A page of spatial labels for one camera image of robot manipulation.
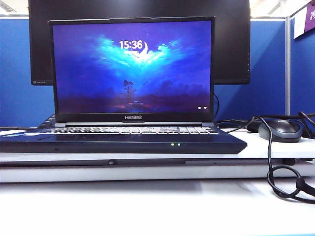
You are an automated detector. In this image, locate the black grey Logitech mouse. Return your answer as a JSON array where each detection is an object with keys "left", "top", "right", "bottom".
[{"left": 257, "top": 119, "right": 303, "bottom": 143}]

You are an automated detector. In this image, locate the black Logitech keyboard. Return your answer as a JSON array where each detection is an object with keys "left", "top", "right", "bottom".
[{"left": 36, "top": 113, "right": 57, "bottom": 128}]

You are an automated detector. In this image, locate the black ASUS monitor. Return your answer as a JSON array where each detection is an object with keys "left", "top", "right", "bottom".
[{"left": 28, "top": 0, "right": 251, "bottom": 86}]

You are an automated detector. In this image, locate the thick black power cord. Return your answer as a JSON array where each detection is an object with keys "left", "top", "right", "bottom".
[{"left": 298, "top": 111, "right": 315, "bottom": 139}]

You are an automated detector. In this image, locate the grey partition post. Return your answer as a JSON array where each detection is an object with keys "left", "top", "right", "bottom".
[{"left": 284, "top": 16, "right": 292, "bottom": 116}]

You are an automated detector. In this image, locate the black cable with ferrite bead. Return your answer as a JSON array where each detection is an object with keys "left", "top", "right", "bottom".
[{"left": 254, "top": 114, "right": 315, "bottom": 205}]

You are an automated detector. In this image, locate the black Hasee laptop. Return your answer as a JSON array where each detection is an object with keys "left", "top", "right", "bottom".
[{"left": 0, "top": 16, "right": 248, "bottom": 155}]

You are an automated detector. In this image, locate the small white paper sheet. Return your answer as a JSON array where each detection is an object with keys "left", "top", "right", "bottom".
[{"left": 293, "top": 6, "right": 308, "bottom": 40}]

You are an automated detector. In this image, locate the purple card sign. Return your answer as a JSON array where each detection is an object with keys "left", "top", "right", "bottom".
[{"left": 304, "top": 0, "right": 315, "bottom": 34}]

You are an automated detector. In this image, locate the black laptop power adapter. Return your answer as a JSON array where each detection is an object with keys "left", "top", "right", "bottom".
[{"left": 247, "top": 120, "right": 261, "bottom": 133}]

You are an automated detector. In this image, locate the thin black monitor cable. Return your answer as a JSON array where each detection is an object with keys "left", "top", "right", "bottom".
[{"left": 213, "top": 92, "right": 220, "bottom": 121}]

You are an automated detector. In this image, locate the black adapter mains cord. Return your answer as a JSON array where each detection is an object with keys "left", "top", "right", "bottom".
[{"left": 218, "top": 118, "right": 251, "bottom": 132}]

